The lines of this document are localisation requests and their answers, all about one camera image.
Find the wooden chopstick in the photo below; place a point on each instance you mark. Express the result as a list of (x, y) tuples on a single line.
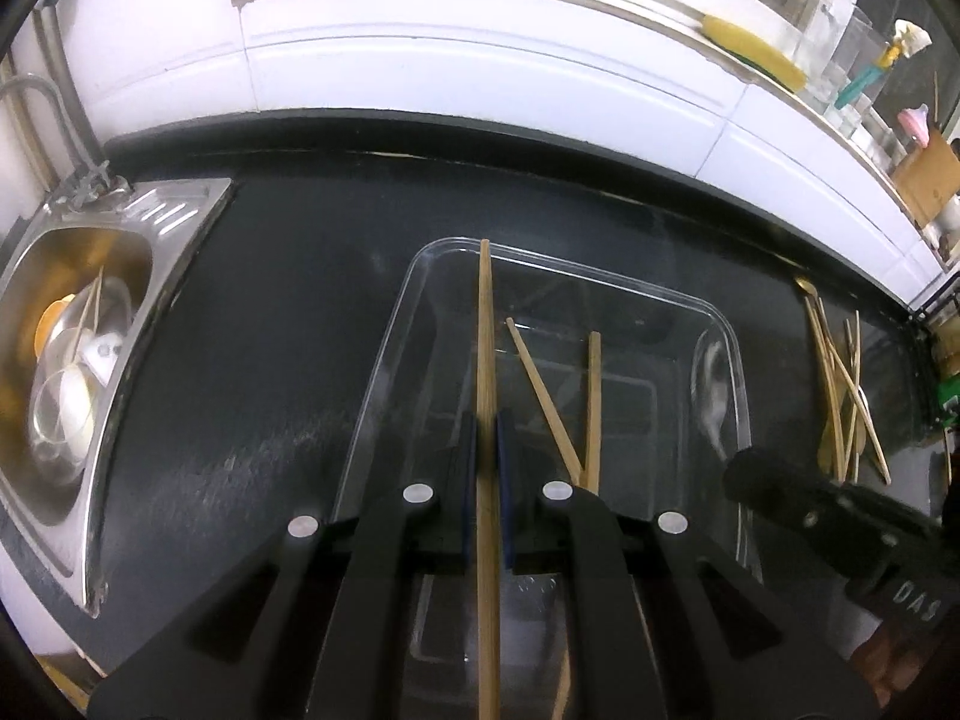
[(485, 360), (541, 390), (594, 405)]

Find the clear glass cup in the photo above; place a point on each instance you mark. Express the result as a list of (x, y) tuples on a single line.
[(821, 30), (855, 52)]

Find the orange plastic bowl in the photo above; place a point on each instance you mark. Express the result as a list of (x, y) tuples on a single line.
[(49, 326)]

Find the person's right hand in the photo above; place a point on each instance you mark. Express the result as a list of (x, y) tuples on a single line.
[(896, 664)]

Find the pile of wooden chopsticks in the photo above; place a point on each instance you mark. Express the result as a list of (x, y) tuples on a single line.
[(855, 390)]

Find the metal faucet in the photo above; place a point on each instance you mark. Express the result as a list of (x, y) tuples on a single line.
[(90, 176)]

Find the stainless steel sink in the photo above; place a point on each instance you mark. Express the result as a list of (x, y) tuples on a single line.
[(150, 214)]

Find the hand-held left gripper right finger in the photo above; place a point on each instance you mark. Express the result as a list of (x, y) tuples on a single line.
[(504, 465)]

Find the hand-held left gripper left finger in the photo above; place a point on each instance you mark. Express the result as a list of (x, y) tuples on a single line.
[(469, 465)]

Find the clear plastic container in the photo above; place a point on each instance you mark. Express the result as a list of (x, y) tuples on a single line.
[(645, 360)]

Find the dishes in sink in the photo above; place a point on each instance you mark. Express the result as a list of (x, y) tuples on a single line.
[(52, 435)]

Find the gold metal spoon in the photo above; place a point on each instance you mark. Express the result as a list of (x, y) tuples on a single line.
[(805, 286)]

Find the yellow green sponge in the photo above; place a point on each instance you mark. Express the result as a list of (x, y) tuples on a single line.
[(754, 49)]

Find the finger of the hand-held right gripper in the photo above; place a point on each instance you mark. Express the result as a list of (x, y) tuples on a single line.
[(787, 499)]

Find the thin bamboo stick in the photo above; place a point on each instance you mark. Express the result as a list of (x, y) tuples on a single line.
[(84, 322), (96, 300)]

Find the cardboard box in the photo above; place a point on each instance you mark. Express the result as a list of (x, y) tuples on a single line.
[(926, 172)]

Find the pink plastic toy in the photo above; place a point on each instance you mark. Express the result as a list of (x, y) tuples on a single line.
[(916, 124)]

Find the grey wall pipe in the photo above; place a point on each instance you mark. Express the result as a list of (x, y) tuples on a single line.
[(46, 22)]

